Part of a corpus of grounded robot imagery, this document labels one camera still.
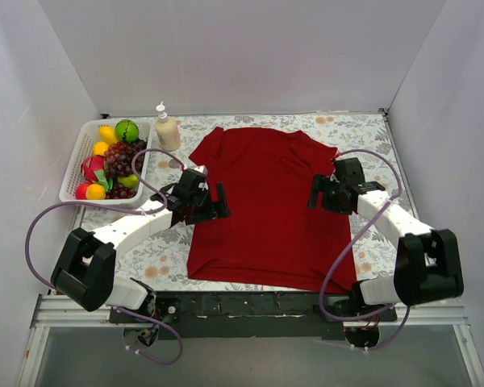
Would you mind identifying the round patterned brooch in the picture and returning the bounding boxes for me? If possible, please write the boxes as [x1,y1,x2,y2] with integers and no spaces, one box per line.
[169,160,181,169]

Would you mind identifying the red t-shirt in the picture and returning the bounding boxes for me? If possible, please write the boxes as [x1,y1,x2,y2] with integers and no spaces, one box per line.
[187,127,356,293]

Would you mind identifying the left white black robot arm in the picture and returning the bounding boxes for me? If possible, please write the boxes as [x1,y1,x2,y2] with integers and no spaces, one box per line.
[50,168,231,323]

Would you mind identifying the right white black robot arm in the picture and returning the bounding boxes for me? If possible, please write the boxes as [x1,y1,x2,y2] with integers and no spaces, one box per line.
[308,157,464,321]

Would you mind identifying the green toy pear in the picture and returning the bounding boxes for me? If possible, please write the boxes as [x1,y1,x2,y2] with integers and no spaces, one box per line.
[117,174,140,189]

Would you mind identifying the floral tablecloth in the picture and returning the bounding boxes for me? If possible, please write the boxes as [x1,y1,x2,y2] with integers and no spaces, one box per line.
[75,114,419,292]

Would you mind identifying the dark purple toy grapes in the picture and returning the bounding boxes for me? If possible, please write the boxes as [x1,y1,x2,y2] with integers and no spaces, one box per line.
[106,183,136,200]

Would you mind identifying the cream lotion pump bottle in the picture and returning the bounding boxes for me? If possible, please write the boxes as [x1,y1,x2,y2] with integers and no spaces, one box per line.
[155,101,181,152]

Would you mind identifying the green toy apple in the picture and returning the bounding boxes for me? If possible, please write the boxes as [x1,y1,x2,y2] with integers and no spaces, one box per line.
[115,119,140,143]

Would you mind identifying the pink toy dragon fruit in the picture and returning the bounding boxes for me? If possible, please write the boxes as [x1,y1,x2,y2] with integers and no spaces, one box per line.
[81,155,106,183]

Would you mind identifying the red yellow toy peach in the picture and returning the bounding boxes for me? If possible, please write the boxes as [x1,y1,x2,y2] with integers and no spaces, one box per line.
[75,182,106,200]

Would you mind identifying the orange toy fruit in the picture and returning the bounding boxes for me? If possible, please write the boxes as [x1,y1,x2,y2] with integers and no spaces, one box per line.
[93,141,109,156]

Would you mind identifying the yellow toy mango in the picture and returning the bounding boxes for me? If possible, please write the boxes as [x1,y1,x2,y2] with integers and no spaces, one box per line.
[98,125,119,145]

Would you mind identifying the white plastic fruit basket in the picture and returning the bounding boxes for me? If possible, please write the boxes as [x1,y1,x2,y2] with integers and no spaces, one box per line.
[59,118,156,207]

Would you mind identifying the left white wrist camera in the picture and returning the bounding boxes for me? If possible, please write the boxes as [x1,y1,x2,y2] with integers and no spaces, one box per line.
[193,165,208,190]

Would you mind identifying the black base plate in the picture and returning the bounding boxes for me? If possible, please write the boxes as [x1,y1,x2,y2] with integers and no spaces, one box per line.
[108,289,398,342]

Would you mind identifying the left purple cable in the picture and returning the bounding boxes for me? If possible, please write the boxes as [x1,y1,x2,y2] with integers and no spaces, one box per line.
[24,148,186,366]

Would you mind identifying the aluminium frame rail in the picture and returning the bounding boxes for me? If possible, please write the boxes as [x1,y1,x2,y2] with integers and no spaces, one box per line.
[31,295,484,386]

